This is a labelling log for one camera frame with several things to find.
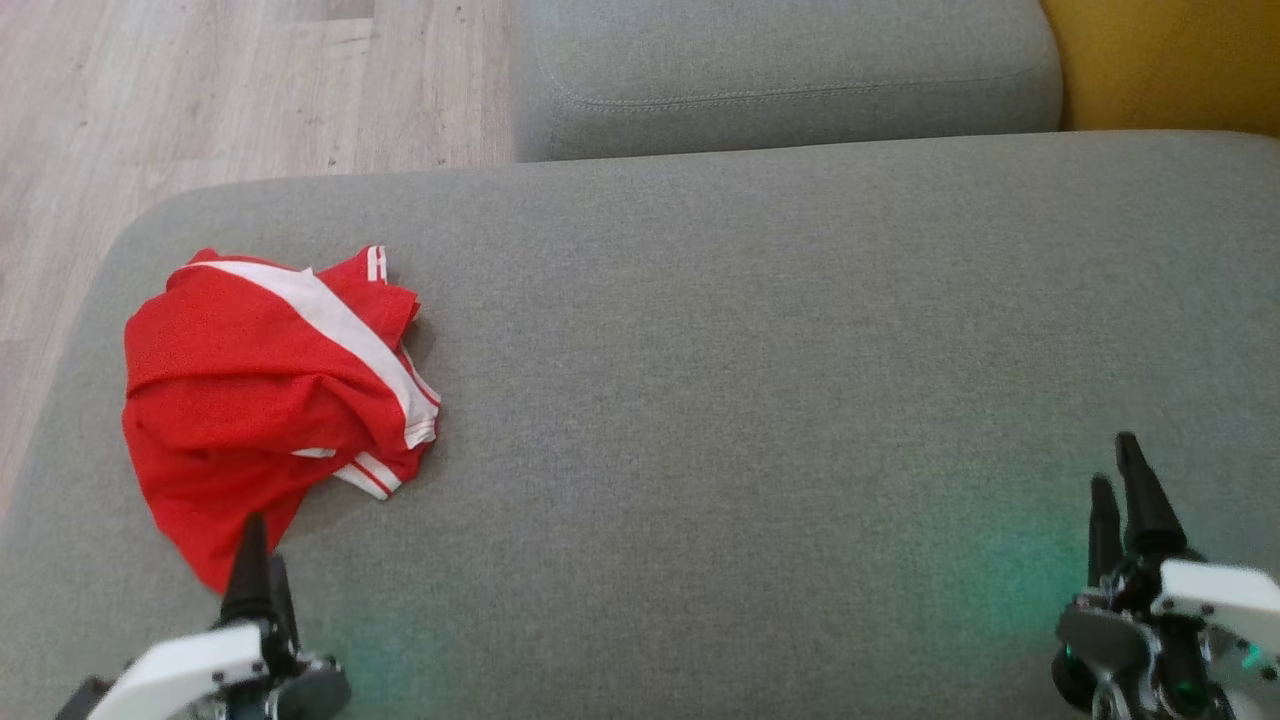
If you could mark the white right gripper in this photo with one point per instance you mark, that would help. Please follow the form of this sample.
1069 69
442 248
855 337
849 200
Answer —
1215 600

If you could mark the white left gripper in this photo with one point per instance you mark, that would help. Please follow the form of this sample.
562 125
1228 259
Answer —
180 670

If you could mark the red shorts with white stripe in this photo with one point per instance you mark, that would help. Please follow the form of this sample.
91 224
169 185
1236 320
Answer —
230 400

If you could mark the large grey sofa seat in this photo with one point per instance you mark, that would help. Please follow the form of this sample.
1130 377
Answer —
760 400

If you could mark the yellow sofa backrest cushion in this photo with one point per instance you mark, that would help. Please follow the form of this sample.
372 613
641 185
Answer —
1170 60

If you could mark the small grey sofa seat cushion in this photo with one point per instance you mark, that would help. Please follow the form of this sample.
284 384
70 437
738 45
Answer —
780 70

